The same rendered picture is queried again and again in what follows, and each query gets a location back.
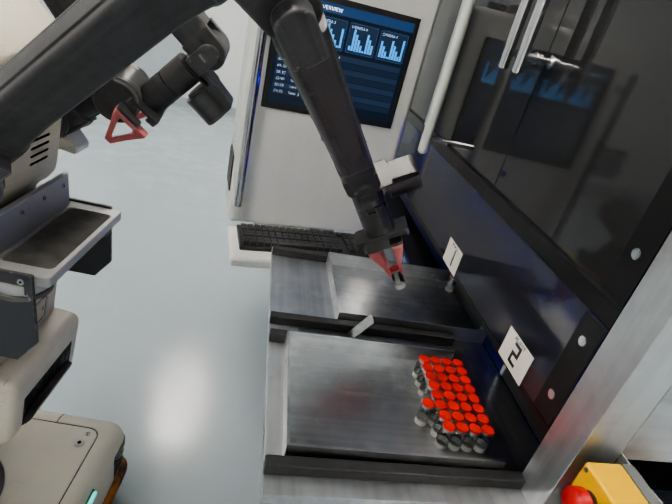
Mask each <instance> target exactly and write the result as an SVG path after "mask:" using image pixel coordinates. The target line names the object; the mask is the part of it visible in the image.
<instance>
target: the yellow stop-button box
mask: <svg viewBox="0 0 672 504"><path fill-rule="evenodd" d="M571 485H574V486H582V487H584V488H585V489H586V490H587V491H588V492H589V493H590V495H591V497H592V500H593V504H662V503H661V502H660V501H659V499H658V498H657V497H656V495H655V494H654V493H653V491H652V490H651V488H650V487H649V486H648V484H647V483H646V482H645V480H644V479H643V478H642V476H641V475H640V474H639V472H638V471H637V469H636V468H635V467H634V466H633V465H632V464H622V465H619V464H608V463H595V462H587V463H586V464H585V465H584V467H583V468H582V470H581V471H580V472H579V474H578V475H577V477H576V478H575V480H574V481H573V482H572V484H571Z"/></svg>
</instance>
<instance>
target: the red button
mask: <svg viewBox="0 0 672 504"><path fill-rule="evenodd" d="M561 504H593V500H592V497H591V495H590V493H589V492H588V491H587V490H586V489H585V488H584V487H582V486H574V485H569V486H567V487H566V488H564V489H563V491H562V493H561Z"/></svg>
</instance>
